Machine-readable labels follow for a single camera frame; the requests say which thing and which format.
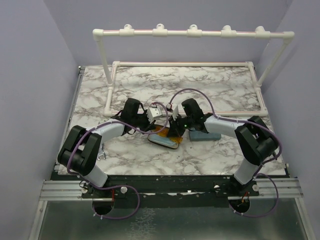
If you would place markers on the black glasses case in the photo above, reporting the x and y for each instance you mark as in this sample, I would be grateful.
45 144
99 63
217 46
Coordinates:
175 147

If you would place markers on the blue-grey glasses case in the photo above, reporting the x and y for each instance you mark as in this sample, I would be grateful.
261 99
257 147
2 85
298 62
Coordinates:
198 136

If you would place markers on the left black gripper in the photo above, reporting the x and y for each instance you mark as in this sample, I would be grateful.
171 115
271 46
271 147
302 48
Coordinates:
149 126

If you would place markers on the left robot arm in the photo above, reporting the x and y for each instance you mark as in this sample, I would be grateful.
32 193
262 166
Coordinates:
80 150

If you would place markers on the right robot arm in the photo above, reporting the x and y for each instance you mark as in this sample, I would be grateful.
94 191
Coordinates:
255 139

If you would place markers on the aluminium extrusion rail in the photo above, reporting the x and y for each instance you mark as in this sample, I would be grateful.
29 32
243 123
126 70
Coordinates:
56 190

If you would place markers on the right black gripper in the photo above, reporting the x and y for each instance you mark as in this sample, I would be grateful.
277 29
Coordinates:
174 130

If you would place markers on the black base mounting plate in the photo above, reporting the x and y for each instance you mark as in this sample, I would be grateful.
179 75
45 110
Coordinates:
165 191

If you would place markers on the white PVC pipe rack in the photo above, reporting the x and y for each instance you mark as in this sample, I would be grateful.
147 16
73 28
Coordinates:
192 32

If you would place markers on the silver wrench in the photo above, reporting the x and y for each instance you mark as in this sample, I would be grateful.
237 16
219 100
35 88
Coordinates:
101 153

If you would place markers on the orange plastic sunglasses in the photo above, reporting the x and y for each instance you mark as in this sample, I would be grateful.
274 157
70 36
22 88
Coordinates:
164 133

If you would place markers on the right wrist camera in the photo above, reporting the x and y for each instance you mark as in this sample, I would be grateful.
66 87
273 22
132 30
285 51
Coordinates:
173 109

